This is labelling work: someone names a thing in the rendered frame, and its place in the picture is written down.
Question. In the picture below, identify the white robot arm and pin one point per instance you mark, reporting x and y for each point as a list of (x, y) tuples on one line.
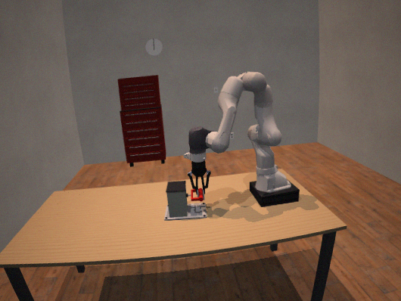
[(262, 136)]

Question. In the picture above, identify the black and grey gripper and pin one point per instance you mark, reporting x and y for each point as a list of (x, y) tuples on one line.
[(199, 169)]

